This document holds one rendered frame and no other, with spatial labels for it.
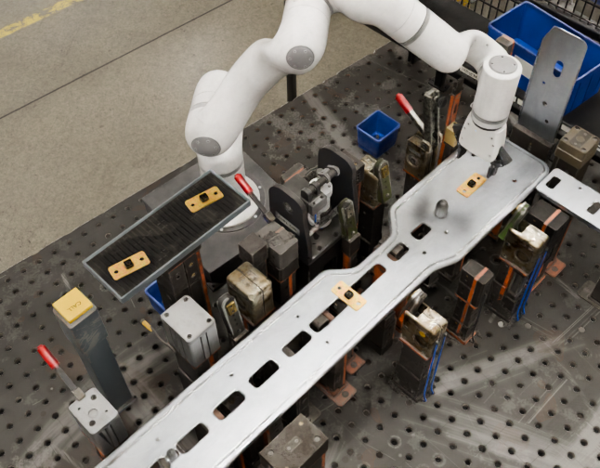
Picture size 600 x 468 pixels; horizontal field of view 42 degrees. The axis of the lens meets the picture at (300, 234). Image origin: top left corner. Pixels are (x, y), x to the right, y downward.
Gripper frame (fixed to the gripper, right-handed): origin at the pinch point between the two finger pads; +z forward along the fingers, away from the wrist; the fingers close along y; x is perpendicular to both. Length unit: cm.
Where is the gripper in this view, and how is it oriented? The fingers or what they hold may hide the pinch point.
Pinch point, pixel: (476, 162)
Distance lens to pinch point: 197.3
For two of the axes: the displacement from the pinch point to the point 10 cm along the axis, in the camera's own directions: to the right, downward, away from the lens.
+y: 7.1, 5.6, -4.2
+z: 0.0, 5.9, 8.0
